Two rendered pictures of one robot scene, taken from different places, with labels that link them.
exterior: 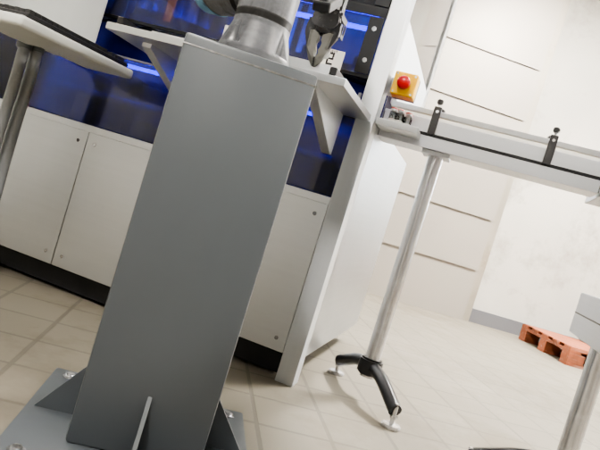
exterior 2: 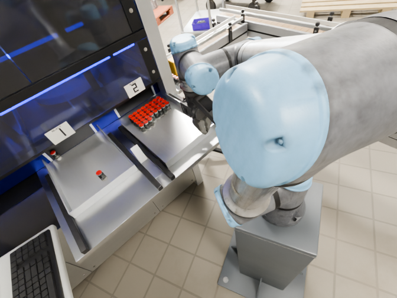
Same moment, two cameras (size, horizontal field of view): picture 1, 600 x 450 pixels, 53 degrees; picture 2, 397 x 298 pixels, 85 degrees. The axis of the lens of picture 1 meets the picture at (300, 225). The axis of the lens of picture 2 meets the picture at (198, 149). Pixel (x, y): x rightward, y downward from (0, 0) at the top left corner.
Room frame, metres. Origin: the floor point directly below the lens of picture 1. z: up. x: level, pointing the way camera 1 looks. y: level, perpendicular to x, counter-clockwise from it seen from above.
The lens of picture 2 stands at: (1.18, 0.55, 1.51)
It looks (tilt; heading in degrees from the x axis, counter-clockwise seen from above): 49 degrees down; 313
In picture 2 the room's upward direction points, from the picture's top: 15 degrees counter-clockwise
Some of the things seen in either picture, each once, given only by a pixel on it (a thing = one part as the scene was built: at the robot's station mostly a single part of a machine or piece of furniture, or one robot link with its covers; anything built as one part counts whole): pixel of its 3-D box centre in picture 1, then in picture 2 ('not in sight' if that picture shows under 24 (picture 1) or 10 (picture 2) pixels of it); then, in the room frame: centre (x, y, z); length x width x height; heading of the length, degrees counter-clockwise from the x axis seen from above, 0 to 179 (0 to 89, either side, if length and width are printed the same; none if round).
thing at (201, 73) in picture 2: not in sight; (204, 71); (1.48, 0.13, 1.21); 0.11 x 0.11 x 0.08; 52
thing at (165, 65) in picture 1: (169, 81); not in sight; (1.85, 0.51, 0.79); 0.34 x 0.03 x 0.13; 164
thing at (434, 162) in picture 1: (401, 265); not in sight; (1.96, -0.36, 0.46); 0.09 x 0.09 x 0.77; 74
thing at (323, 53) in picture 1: (325, 52); (204, 120); (1.56, 0.07, 0.95); 0.06 x 0.03 x 0.09; 164
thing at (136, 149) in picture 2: not in sight; (145, 161); (1.68, 0.30, 0.91); 0.14 x 0.03 x 0.06; 164
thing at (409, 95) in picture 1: (404, 87); (176, 64); (1.86, -0.19, 0.99); 0.08 x 0.07 x 0.07; 164
